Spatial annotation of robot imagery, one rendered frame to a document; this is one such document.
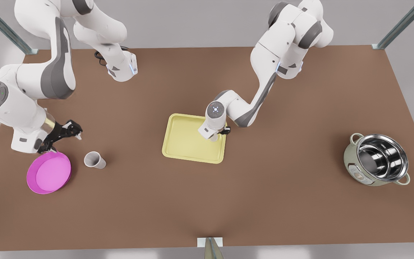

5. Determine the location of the olive pot with steel interior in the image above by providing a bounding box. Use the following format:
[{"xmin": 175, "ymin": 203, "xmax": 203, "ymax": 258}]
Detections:
[{"xmin": 343, "ymin": 133, "xmax": 411, "ymax": 187}]

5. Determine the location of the black cable loop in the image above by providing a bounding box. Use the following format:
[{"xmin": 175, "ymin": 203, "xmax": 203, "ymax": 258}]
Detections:
[{"xmin": 94, "ymin": 46, "xmax": 130, "ymax": 67}]

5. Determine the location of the pale yellow tray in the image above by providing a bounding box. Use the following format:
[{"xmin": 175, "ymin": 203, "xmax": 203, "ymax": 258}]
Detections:
[{"xmin": 162, "ymin": 113, "xmax": 227, "ymax": 164}]

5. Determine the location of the silver frame post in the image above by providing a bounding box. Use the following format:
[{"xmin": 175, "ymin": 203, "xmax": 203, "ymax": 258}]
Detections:
[
  {"xmin": 0, "ymin": 0, "xmax": 39, "ymax": 55},
  {"xmin": 371, "ymin": 0, "xmax": 414, "ymax": 50},
  {"xmin": 197, "ymin": 237, "xmax": 225, "ymax": 259}
]

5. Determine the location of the magenta plate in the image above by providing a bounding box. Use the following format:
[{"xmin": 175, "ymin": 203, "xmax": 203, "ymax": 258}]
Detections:
[{"xmin": 26, "ymin": 151, "xmax": 72, "ymax": 195}]

